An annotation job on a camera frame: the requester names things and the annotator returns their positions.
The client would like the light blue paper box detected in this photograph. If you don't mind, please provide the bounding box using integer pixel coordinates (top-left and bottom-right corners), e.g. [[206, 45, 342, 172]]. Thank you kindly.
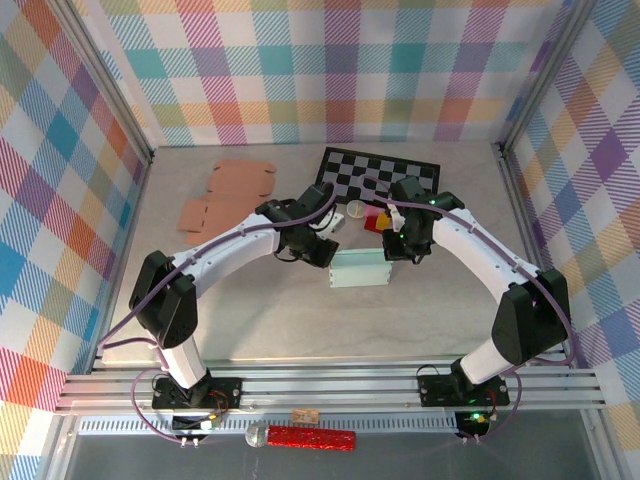
[[328, 248, 394, 290]]

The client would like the orange paper box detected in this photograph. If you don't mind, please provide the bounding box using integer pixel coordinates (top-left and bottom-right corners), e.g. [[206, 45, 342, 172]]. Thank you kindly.
[[175, 158, 278, 246]]

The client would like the black grey checkerboard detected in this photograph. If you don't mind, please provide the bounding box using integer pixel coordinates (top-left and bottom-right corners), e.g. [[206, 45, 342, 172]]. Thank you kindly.
[[314, 146, 442, 207]]

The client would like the red glitter microphone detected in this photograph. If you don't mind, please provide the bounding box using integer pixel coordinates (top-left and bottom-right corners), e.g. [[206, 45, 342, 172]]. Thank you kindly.
[[244, 422, 357, 453]]

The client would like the black controller board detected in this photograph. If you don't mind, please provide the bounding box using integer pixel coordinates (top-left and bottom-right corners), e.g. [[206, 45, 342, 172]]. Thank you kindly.
[[172, 413, 222, 432], [455, 410, 490, 432]]

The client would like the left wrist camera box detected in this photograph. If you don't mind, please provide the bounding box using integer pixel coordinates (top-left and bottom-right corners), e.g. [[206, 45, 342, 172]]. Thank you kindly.
[[319, 212, 347, 235]]

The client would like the aluminium side rail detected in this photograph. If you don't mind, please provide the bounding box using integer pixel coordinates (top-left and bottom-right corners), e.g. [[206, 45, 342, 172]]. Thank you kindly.
[[492, 142, 576, 369], [87, 149, 156, 371]]

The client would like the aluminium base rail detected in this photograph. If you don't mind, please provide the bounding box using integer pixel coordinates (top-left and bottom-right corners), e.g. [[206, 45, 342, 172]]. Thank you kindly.
[[54, 367, 609, 416]]

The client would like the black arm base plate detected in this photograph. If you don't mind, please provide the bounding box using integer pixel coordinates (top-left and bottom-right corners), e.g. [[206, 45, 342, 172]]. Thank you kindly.
[[151, 377, 244, 412], [417, 372, 511, 407]]

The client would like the perforated metal cable tray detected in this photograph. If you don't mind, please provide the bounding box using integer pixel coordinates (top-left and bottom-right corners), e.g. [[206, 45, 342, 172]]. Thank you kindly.
[[78, 417, 464, 435]]

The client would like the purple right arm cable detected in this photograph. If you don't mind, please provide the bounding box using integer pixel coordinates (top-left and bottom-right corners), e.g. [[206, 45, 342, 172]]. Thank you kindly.
[[359, 174, 576, 445]]

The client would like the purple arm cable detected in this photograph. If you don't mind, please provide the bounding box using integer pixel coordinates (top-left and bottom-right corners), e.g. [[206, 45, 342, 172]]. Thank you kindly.
[[99, 182, 339, 446], [359, 174, 576, 445]]

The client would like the aluminium corner post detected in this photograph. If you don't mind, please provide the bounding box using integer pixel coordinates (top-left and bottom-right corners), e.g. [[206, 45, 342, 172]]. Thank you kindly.
[[497, 0, 596, 156], [49, 0, 155, 164]]

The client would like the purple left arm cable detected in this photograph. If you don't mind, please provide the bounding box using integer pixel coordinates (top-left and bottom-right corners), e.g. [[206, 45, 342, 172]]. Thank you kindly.
[[99, 182, 339, 446]]

